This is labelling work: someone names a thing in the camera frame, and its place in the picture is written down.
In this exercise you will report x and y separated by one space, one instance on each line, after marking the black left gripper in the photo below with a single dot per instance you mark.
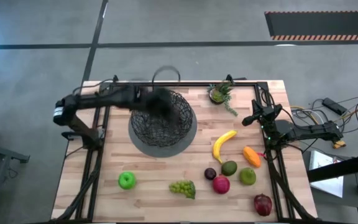
140 96

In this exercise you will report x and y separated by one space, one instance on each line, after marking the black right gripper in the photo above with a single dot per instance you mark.
269 113

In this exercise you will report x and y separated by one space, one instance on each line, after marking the yellow banana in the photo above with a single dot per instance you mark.
221 143

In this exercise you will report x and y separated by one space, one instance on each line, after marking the dark green avocado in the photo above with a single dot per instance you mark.
229 168

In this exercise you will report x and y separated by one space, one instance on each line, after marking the light green pear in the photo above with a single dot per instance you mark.
247 176

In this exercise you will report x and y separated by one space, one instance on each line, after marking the dark purple plum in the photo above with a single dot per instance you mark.
210 174

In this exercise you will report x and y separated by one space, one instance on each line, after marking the pink-red pomegranate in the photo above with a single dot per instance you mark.
221 184

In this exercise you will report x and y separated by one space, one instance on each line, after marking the green grape bunch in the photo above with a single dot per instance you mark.
183 187

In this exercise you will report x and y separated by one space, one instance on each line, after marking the bright green apple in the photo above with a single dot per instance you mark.
126 182

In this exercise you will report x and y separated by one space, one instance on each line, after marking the dark red apple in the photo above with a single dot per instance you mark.
263 205

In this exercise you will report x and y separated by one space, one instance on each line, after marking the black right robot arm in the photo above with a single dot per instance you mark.
309 130

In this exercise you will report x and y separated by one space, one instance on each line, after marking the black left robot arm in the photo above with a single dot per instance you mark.
104 99

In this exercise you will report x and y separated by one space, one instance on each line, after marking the potted succulent plant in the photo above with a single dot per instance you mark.
217 95

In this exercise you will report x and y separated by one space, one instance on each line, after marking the round grey mat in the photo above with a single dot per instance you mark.
163 152

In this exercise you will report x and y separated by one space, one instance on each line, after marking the black power strip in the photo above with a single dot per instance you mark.
334 106

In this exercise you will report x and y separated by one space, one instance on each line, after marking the yellow connector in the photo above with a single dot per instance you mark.
339 144

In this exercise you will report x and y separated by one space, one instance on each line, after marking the white paper sheet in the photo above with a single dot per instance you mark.
325 183

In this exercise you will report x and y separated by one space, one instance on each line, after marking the black hazard-striped floor mat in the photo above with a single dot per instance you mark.
322 25

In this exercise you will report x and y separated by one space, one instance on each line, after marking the black aluminium table frame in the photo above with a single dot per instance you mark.
197 83

